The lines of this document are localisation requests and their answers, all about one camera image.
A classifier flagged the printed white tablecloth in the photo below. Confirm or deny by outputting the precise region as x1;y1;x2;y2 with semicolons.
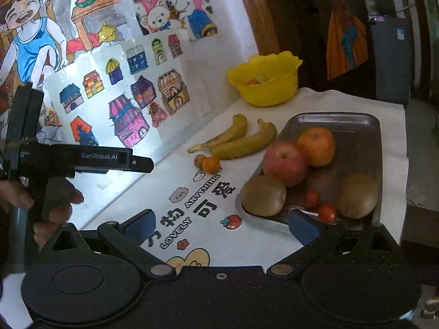
78;87;409;272

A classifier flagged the spotted yellow banana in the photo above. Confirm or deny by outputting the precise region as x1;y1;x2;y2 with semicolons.
187;114;248;154

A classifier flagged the small orange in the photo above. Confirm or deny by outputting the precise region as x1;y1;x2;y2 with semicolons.
202;156;221;174

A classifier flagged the coloured houses drawing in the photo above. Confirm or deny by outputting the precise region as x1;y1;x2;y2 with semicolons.
42;29;204;167

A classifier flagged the large brown kiwi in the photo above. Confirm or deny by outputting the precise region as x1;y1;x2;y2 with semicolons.
240;175;287;217

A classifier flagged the black appliance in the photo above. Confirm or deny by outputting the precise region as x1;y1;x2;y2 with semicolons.
361;0;399;20

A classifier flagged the cherry tomato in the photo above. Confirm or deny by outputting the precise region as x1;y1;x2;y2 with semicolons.
305;191;322;208
318;204;337;223

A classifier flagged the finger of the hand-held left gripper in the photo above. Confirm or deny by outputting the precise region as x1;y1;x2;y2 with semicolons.
131;157;154;174

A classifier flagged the red and yellow apple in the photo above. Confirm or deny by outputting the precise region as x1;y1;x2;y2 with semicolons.
297;127;336;168

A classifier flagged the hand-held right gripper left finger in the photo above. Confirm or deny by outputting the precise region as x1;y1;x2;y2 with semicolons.
41;209;176;280

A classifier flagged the metal tray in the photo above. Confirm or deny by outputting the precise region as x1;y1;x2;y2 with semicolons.
235;112;383;234

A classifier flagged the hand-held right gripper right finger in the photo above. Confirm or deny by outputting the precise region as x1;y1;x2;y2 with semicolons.
267;210;400;279

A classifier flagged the large red apple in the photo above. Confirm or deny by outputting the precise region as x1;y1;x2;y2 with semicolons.
263;141;309;188

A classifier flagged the grey cabinet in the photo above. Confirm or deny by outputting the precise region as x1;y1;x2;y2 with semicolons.
368;17;413;106

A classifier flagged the brown wooden door frame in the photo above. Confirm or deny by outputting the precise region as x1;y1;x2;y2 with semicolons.
234;0;281;57

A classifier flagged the yellow plastic bowl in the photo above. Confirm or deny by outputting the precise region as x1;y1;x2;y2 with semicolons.
227;51;304;107

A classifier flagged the person's left hand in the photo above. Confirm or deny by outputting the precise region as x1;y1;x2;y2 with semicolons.
0;179;85;248

